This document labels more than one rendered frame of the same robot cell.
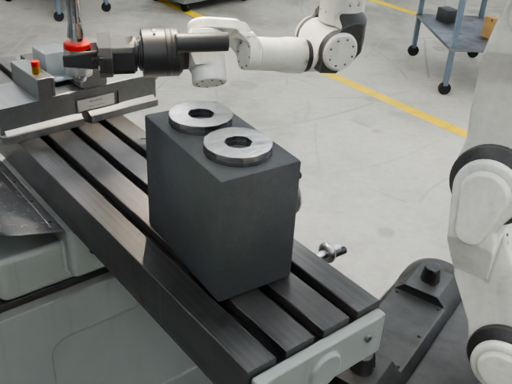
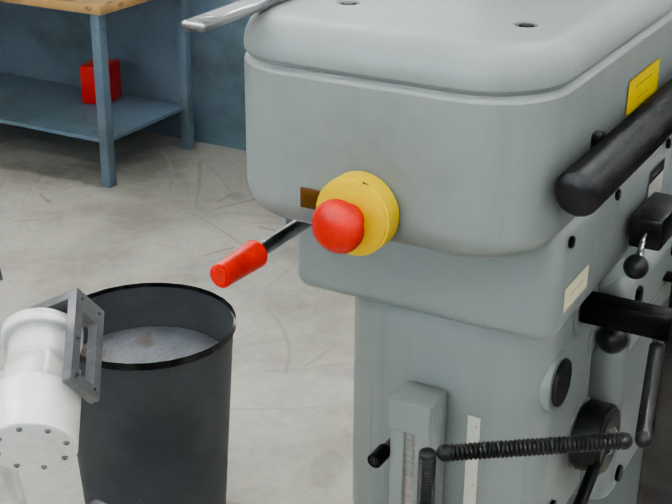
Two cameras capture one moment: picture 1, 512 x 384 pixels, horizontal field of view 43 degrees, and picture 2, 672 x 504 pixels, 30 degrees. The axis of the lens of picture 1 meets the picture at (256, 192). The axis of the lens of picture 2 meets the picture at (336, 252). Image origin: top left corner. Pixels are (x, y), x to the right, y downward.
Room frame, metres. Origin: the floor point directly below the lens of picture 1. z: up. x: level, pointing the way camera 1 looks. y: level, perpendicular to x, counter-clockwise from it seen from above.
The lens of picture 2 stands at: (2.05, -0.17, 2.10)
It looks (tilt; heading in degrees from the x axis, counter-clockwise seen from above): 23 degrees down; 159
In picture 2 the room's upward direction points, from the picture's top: straight up
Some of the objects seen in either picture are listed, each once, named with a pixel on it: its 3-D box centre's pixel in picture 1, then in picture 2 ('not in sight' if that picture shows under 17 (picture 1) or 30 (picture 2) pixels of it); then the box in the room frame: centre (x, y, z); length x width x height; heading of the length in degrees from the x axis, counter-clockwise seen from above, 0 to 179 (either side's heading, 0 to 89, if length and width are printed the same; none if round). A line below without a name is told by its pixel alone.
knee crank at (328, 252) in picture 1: (315, 257); not in sight; (1.36, -0.16, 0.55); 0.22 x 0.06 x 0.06; 130
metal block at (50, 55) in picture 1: (52, 62); not in sight; (1.23, 0.42, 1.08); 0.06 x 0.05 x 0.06; 42
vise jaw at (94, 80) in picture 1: (78, 68); not in sight; (1.27, 0.38, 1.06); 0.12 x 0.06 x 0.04; 42
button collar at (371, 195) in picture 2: not in sight; (357, 213); (1.27, 0.16, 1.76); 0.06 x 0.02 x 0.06; 40
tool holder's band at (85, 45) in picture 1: (76, 44); not in sight; (1.12, 0.34, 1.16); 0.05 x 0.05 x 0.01
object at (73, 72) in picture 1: (78, 60); not in sight; (1.12, 0.34, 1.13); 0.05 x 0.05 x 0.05
